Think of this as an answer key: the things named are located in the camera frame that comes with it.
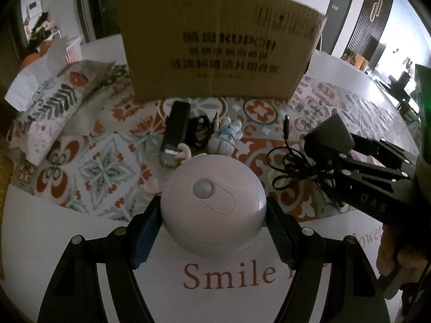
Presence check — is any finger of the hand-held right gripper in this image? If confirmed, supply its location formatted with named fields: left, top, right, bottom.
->
left=322, top=154, right=416, bottom=194
left=349, top=134, right=420, bottom=173

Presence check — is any black binder clip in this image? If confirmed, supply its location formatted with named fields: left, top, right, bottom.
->
left=189, top=114, right=213, bottom=149

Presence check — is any small white figurine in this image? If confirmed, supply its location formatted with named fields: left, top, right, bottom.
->
left=207, top=116, right=244, bottom=157

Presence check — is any black power adapter with cable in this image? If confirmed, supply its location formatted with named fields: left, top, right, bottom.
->
left=266, top=112, right=356, bottom=213

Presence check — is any patterned table runner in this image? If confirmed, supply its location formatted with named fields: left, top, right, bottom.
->
left=7, top=57, right=423, bottom=224

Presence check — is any pink round night light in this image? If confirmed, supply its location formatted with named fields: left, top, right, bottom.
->
left=143, top=143, right=267, bottom=257

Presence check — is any dark interior door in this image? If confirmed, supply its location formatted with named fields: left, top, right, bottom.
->
left=328, top=0, right=358, bottom=55

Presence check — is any black lighter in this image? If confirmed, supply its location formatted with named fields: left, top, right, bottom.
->
left=159, top=100, right=191, bottom=169

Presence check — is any person's right hand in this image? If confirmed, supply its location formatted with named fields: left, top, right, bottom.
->
left=376, top=227, right=425, bottom=278

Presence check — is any floral fabric tissue pouch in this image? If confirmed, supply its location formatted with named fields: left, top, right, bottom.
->
left=7, top=59, right=118, bottom=166

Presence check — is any brown cardboard box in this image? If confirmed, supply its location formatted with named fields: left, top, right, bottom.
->
left=116, top=0, right=328, bottom=102

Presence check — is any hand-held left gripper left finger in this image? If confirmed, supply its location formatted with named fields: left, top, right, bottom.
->
left=37, top=195, right=166, bottom=323

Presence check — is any loop wall light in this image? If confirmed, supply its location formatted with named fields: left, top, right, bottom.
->
left=370, top=0, right=385, bottom=23

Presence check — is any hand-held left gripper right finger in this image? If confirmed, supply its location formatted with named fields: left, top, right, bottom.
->
left=265, top=198, right=393, bottom=323

